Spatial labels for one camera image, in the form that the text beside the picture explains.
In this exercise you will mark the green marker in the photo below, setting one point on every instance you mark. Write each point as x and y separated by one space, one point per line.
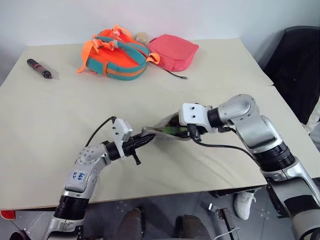
172 129

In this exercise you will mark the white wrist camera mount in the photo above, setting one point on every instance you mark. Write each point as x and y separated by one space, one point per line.
193 115
121 131

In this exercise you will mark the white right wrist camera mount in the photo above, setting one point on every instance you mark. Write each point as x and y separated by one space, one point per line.
193 115

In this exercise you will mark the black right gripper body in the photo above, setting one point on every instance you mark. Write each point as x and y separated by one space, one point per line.
196 131

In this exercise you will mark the pink fabric pouch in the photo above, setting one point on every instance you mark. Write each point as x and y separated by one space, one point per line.
172 51

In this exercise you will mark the metal floor bracket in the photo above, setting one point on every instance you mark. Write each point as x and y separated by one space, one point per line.
225 217

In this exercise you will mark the white sneaker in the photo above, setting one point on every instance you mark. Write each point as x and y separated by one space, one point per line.
243 205

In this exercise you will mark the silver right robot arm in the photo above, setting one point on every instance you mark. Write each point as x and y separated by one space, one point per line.
265 135

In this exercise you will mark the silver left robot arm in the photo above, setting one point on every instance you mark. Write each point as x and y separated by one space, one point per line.
85 170

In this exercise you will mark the dark rounded shape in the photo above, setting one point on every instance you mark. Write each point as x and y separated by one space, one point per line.
191 227
131 223

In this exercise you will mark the black red marker pen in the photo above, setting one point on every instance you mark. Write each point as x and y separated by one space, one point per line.
38 68

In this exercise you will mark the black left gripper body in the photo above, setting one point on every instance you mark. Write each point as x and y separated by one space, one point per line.
130 147

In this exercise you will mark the red plastic object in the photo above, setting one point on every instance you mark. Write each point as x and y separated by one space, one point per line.
7 215

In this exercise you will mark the beige plush toy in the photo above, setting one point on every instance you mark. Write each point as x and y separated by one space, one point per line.
141 37

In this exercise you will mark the orange and teal backpack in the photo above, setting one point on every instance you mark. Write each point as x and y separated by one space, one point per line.
115 58

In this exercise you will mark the black chair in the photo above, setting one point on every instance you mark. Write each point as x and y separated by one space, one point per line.
292 70

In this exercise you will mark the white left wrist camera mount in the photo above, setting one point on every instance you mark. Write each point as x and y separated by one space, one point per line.
121 131

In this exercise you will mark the grey plaid pouch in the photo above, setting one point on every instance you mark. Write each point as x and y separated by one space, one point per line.
160 133

